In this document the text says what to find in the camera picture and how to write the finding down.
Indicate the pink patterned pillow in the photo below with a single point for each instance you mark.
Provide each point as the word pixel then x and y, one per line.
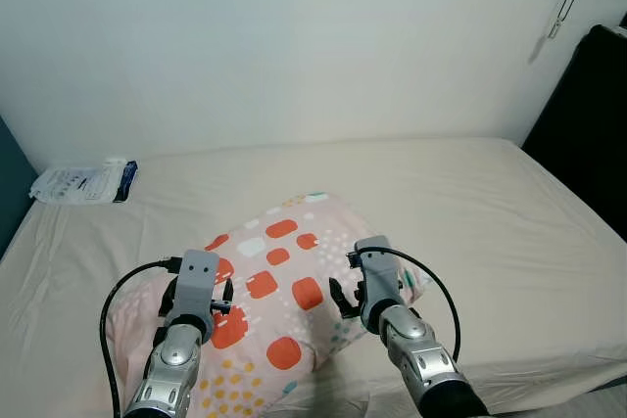
pixel 294 340

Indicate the white plastic package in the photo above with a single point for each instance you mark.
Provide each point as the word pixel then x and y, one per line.
pixel 78 183

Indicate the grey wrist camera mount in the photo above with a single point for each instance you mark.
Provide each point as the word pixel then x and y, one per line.
pixel 380 269
pixel 198 281

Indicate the beige mattress bed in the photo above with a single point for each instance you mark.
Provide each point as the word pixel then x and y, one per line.
pixel 490 212

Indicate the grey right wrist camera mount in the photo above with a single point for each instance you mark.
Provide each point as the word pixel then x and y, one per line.
pixel 380 269

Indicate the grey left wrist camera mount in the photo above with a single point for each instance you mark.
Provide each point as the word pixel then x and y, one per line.
pixel 198 281

